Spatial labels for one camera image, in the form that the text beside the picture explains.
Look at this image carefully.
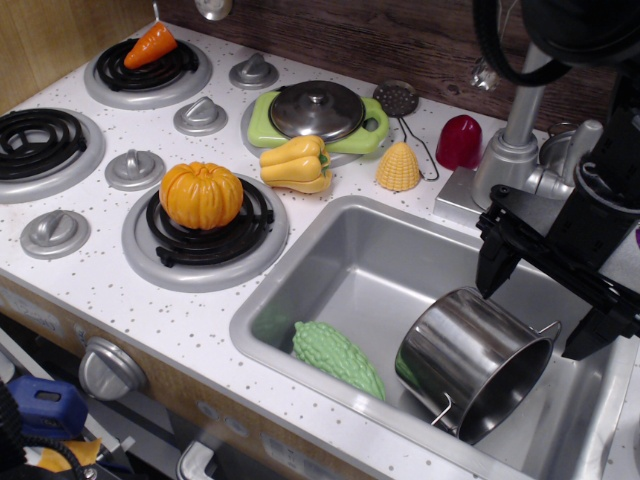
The stainless steel pot lid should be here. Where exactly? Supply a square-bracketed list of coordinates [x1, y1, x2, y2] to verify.
[269, 80, 365, 143]

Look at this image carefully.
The silver wall knob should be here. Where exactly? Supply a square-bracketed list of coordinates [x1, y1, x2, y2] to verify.
[194, 0, 233, 21]

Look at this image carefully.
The small metal pot behind faucet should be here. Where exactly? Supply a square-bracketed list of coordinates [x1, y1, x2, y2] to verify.
[538, 122, 578, 172]

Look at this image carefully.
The yellow bell pepper toy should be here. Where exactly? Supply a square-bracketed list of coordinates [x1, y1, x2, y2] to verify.
[260, 135, 332, 194]

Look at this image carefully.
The back left stove burner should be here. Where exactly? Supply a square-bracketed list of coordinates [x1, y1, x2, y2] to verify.
[84, 39, 213, 110]

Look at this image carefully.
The grey knob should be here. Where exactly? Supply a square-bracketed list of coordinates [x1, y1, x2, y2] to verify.
[20, 210, 91, 260]
[229, 53, 279, 90]
[173, 96, 228, 136]
[105, 149, 166, 191]

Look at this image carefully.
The silver sink basin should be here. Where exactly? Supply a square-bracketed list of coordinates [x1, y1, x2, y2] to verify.
[230, 196, 638, 479]

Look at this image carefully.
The grey knob top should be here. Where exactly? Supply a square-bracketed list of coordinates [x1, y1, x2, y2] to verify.
[229, 53, 279, 90]

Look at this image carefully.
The orange carrot toy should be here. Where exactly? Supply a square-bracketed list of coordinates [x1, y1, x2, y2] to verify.
[124, 22, 178, 70]

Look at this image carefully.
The silver oven handle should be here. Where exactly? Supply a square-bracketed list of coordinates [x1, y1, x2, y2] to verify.
[176, 441, 218, 480]

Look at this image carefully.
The yellow cloth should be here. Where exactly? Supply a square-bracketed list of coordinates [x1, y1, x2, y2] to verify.
[24, 438, 104, 474]

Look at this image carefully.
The grey knob left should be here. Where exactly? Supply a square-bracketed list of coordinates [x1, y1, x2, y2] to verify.
[105, 149, 166, 191]

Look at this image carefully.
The front stove burner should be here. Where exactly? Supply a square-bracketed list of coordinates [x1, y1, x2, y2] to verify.
[122, 175, 289, 293]

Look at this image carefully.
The far left stove burner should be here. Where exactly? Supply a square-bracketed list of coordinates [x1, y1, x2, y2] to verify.
[1, 108, 106, 204]

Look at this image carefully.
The grey knob front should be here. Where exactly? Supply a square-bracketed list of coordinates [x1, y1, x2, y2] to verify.
[20, 210, 91, 260]

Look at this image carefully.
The silver oven front knob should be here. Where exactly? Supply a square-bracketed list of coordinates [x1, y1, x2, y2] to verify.
[78, 337, 147, 401]

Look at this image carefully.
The orange pumpkin toy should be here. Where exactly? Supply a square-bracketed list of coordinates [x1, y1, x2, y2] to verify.
[159, 162, 244, 230]

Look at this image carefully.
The stove burner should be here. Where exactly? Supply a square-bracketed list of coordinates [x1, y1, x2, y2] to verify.
[122, 175, 289, 293]
[84, 39, 213, 110]
[1, 108, 106, 204]

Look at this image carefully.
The hanging metal spoon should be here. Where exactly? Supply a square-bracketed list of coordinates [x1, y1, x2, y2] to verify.
[470, 57, 500, 92]

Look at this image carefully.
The green bitter melon toy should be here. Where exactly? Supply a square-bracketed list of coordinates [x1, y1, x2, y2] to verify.
[292, 321, 386, 401]

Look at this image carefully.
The red pepper toy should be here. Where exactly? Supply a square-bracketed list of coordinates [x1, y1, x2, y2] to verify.
[436, 115, 483, 171]

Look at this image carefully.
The yellow corn toy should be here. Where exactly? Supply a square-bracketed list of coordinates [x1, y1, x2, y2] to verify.
[376, 142, 421, 192]

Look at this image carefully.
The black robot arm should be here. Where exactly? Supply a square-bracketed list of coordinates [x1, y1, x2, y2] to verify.
[473, 1, 639, 360]

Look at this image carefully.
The silver faucet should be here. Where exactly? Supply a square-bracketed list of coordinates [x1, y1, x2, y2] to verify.
[434, 44, 606, 230]

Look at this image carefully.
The small metal strainer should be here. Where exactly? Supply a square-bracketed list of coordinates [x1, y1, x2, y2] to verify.
[373, 80, 440, 182]

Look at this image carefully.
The grey knob middle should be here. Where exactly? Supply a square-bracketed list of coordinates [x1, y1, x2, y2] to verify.
[173, 96, 228, 136]

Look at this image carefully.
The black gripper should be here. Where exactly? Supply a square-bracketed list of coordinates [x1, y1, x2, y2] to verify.
[476, 162, 639, 360]

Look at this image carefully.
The blue clamp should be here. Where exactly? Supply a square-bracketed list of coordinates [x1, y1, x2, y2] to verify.
[7, 376, 88, 440]

